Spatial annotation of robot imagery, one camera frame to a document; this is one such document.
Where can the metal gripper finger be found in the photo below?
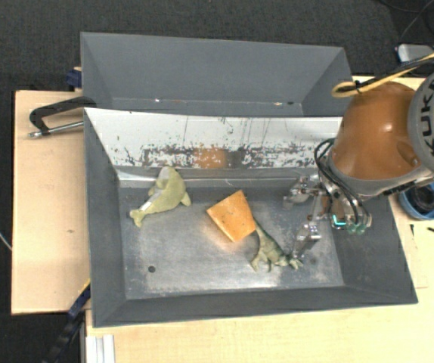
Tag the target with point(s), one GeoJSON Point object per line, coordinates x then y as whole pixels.
{"type": "Point", "coordinates": [299, 193]}
{"type": "Point", "coordinates": [307, 236]}

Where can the green toy animal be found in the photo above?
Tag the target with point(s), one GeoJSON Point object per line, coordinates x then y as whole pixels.
{"type": "Point", "coordinates": [270, 252]}

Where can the orange cup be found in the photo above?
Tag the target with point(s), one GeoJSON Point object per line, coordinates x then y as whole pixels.
{"type": "Point", "coordinates": [232, 214]}

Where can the grey metal bin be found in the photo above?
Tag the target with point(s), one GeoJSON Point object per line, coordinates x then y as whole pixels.
{"type": "Point", "coordinates": [186, 255]}

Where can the green toy dolphin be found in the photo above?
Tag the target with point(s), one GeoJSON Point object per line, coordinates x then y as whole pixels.
{"type": "Point", "coordinates": [168, 197]}

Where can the pale brown flat board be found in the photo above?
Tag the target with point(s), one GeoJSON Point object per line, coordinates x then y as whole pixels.
{"type": "Point", "coordinates": [50, 202]}

